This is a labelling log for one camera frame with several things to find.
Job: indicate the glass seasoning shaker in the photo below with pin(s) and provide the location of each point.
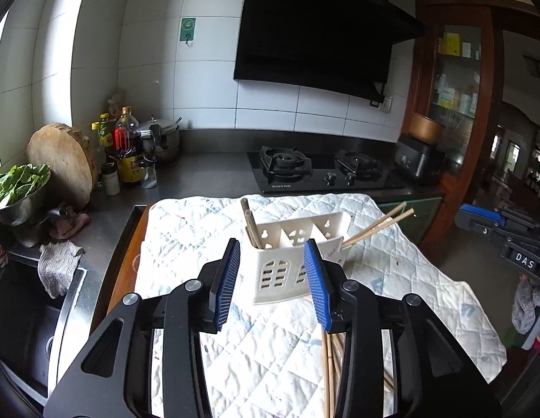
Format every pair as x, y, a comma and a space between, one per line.
148, 176

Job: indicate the steel bowl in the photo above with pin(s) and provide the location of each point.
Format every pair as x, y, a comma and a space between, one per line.
21, 211

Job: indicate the green wall hook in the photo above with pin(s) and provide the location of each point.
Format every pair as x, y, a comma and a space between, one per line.
187, 28

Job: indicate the light wooden chopstick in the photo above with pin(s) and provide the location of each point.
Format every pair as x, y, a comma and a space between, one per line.
378, 223
389, 384
326, 374
383, 228
335, 357

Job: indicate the copper pot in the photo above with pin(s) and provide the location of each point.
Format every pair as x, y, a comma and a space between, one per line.
426, 128

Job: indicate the green label bottle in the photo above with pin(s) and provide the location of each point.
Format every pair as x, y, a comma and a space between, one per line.
106, 135

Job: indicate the black range hood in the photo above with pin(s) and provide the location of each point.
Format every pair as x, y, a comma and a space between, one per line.
313, 26

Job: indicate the yellow box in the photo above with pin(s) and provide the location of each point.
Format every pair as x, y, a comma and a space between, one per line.
449, 43

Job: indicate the steel pressure cooker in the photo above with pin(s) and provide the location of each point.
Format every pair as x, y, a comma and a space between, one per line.
165, 139

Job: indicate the white seasoning shaker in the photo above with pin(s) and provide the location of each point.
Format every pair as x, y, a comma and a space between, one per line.
110, 180

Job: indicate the dark wooden chopstick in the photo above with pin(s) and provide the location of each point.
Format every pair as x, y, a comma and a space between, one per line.
252, 230
246, 217

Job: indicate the white plastic utensil holder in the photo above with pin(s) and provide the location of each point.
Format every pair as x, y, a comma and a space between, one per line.
274, 278

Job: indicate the wooden glass cabinet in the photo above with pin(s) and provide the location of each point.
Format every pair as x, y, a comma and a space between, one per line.
487, 96

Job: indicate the yellow cap bottle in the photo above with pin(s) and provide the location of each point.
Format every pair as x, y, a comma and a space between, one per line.
97, 148

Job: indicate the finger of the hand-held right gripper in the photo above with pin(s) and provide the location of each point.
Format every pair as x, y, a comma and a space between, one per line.
474, 228
477, 213

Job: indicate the black kitchen appliance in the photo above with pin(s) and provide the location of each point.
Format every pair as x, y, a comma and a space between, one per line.
411, 159

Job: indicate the steel sink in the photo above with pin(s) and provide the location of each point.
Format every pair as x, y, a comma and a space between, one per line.
21, 326

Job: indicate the white quilted cloth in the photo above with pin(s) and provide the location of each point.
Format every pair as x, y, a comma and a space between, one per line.
261, 357

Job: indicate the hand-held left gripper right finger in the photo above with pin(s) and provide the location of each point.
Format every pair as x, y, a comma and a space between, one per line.
317, 287

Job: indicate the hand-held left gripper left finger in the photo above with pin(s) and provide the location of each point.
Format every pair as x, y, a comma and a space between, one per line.
226, 287

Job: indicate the black gas stove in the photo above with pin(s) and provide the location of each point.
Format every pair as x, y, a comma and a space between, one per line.
322, 172

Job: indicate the green cabinet door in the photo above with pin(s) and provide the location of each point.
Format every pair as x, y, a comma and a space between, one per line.
413, 217

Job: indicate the wooden tray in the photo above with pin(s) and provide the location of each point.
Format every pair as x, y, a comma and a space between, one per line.
128, 265

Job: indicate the pink rag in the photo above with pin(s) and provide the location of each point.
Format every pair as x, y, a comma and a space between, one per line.
71, 222

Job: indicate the wall socket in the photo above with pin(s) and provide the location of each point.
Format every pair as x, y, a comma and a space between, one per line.
381, 104

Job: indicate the green leafy vegetables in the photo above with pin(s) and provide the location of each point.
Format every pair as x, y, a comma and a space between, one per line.
17, 180

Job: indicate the round wooden cutting board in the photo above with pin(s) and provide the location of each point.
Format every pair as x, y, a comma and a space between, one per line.
63, 161

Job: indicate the large soy sauce bottle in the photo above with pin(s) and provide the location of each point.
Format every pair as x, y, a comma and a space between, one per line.
129, 156

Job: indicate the grey knitted dishcloth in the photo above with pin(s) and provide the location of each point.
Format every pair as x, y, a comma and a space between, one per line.
58, 265

